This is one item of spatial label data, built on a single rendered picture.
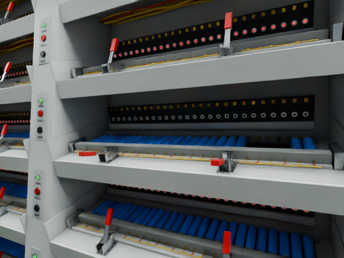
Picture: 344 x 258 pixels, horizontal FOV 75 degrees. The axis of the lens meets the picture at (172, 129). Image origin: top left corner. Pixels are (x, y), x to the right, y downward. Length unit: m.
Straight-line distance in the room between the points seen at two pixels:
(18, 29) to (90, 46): 0.21
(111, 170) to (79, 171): 0.10
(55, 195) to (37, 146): 0.14
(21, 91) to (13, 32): 0.20
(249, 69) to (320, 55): 0.10
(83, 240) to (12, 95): 0.46
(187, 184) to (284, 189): 0.16
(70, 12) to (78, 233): 0.56
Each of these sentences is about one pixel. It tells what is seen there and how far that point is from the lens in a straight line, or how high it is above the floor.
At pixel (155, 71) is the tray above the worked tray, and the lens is 0.45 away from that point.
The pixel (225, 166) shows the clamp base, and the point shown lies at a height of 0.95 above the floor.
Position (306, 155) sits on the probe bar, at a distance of 0.42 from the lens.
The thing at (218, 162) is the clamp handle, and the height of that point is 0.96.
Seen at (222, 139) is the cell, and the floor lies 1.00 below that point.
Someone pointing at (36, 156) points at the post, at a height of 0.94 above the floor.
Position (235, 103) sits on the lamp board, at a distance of 0.54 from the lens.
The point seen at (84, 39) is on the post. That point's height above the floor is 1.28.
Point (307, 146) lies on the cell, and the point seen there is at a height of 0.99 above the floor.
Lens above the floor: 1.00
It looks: 2 degrees up
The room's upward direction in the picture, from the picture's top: 1 degrees clockwise
